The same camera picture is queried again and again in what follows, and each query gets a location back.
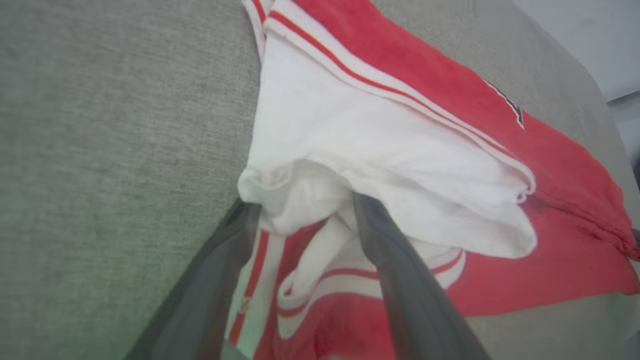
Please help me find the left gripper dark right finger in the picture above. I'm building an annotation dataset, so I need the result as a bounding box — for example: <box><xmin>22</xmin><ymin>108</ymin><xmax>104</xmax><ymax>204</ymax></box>
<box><xmin>351</xmin><ymin>191</ymin><xmax>492</xmax><ymax>360</ymax></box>

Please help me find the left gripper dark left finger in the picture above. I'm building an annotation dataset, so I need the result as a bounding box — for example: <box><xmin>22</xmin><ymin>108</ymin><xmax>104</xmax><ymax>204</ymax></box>
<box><xmin>125</xmin><ymin>197</ymin><xmax>263</xmax><ymax>360</ymax></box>

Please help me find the red and white garment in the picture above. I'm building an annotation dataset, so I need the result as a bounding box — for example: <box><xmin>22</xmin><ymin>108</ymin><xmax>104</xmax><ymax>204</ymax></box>
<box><xmin>225</xmin><ymin>0</ymin><xmax>640</xmax><ymax>360</ymax></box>

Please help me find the grey fabric sofa cushion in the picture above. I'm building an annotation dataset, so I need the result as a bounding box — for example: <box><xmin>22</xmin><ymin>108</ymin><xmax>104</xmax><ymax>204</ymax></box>
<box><xmin>0</xmin><ymin>0</ymin><xmax>640</xmax><ymax>360</ymax></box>

